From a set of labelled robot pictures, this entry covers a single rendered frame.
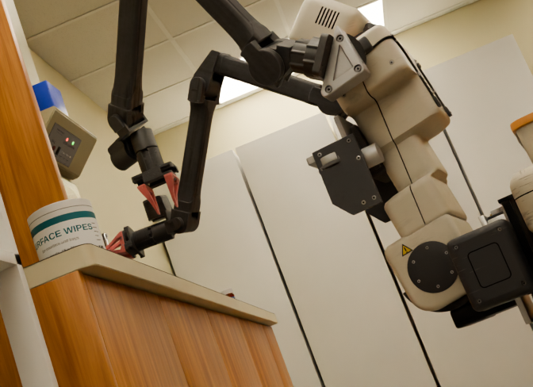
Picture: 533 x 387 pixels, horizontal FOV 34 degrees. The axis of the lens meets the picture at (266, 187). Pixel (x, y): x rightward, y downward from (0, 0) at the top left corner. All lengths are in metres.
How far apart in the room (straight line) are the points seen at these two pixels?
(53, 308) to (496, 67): 4.31
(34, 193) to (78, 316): 0.79
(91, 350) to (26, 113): 0.96
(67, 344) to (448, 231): 0.78
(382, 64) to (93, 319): 0.80
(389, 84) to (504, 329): 3.50
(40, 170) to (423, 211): 0.98
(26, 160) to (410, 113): 0.98
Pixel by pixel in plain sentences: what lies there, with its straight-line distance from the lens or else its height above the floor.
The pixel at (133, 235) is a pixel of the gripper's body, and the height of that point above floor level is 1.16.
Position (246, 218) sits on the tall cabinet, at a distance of 5.36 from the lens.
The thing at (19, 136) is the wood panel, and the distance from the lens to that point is 2.29.
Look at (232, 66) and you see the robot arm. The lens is 2.33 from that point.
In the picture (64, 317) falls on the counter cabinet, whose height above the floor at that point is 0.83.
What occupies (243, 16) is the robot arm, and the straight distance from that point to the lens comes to 1.84.
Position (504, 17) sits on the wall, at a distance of 6.12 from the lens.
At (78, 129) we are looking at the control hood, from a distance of 2.52.
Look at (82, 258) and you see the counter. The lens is 1.50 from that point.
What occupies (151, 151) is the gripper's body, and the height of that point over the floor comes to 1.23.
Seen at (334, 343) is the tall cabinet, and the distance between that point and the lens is 5.21.
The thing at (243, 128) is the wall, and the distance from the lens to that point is 5.96.
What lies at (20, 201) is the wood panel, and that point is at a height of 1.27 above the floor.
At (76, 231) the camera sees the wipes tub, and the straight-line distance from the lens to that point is 1.72.
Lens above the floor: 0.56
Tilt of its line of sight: 14 degrees up
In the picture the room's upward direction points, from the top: 21 degrees counter-clockwise
